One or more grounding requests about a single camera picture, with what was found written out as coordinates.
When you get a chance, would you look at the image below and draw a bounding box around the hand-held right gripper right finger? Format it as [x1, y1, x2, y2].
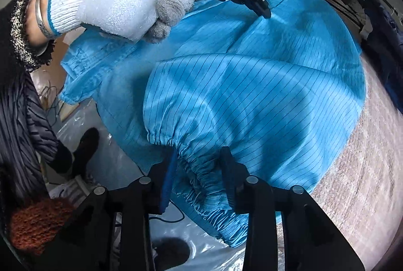
[220, 147, 366, 271]

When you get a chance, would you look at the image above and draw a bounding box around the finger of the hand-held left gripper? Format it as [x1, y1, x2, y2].
[220, 0, 272, 19]

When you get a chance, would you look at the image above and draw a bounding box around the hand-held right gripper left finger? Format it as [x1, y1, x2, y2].
[41, 151, 180, 271]

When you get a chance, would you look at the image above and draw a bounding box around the light blue pinstriped work coat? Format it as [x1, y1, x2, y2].
[58, 0, 369, 248]

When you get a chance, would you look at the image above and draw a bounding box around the person's left forearm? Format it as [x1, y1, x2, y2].
[0, 0, 63, 72]

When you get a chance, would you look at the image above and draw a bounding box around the clear plastic sheet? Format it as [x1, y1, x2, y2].
[31, 70, 249, 271]

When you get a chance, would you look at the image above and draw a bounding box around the black shoe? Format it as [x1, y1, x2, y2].
[50, 128, 100, 179]
[151, 238, 192, 271]

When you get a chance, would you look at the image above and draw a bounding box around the navy quilted jacket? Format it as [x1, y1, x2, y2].
[356, 0, 403, 114]

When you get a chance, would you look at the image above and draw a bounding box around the rust orange knit cloth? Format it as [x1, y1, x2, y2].
[8, 197, 81, 256]

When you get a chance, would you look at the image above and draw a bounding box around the black pleated garment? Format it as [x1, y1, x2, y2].
[0, 68, 74, 212]

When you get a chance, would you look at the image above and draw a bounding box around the silver bracelet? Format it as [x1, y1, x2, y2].
[33, 0, 54, 39]

